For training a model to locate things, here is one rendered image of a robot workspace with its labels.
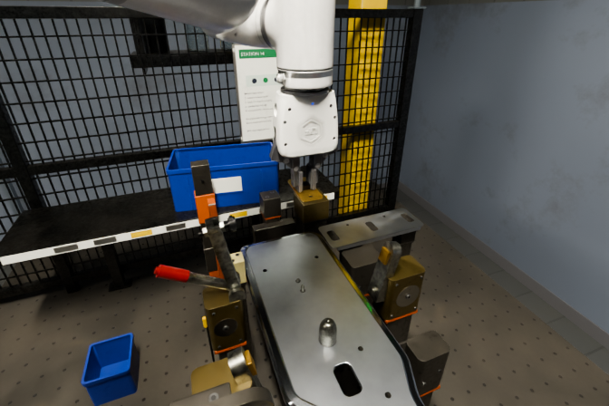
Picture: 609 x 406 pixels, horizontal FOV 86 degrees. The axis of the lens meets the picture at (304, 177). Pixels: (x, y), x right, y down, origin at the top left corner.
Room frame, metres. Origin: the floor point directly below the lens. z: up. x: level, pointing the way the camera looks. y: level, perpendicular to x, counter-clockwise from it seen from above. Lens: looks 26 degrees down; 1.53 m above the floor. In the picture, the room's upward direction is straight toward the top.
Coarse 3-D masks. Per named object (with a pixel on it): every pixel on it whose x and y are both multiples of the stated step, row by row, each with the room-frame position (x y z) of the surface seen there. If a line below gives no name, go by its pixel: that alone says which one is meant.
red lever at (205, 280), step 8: (160, 272) 0.42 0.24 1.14; (168, 272) 0.42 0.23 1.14; (176, 272) 0.43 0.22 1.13; (184, 272) 0.43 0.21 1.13; (192, 272) 0.45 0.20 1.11; (176, 280) 0.42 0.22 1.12; (184, 280) 0.43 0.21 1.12; (192, 280) 0.43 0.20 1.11; (200, 280) 0.44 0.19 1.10; (208, 280) 0.44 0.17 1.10; (216, 280) 0.45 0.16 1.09; (224, 280) 0.46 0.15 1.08; (224, 288) 0.45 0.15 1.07
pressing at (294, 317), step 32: (256, 256) 0.63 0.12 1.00; (288, 256) 0.63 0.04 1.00; (320, 256) 0.63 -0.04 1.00; (256, 288) 0.52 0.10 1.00; (288, 288) 0.52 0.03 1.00; (320, 288) 0.52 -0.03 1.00; (352, 288) 0.52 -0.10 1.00; (288, 320) 0.44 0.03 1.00; (320, 320) 0.44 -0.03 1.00; (352, 320) 0.44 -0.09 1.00; (288, 352) 0.37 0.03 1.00; (320, 352) 0.37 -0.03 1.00; (352, 352) 0.37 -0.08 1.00; (384, 352) 0.37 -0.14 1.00; (288, 384) 0.32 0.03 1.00; (320, 384) 0.32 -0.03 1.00; (384, 384) 0.32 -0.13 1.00
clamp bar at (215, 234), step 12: (216, 216) 0.48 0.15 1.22; (228, 216) 0.47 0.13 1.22; (204, 228) 0.45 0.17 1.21; (216, 228) 0.44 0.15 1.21; (216, 240) 0.44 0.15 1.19; (216, 252) 0.44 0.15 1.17; (228, 252) 0.45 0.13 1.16; (228, 264) 0.45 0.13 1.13; (228, 276) 0.45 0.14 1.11; (228, 288) 0.45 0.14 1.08
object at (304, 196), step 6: (288, 180) 0.54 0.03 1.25; (306, 186) 0.50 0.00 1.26; (300, 192) 0.49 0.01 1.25; (306, 192) 0.49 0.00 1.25; (312, 192) 0.49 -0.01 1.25; (318, 192) 0.49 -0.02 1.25; (300, 198) 0.47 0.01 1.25; (306, 198) 0.47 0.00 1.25; (312, 198) 0.47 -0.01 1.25; (318, 198) 0.47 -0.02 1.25
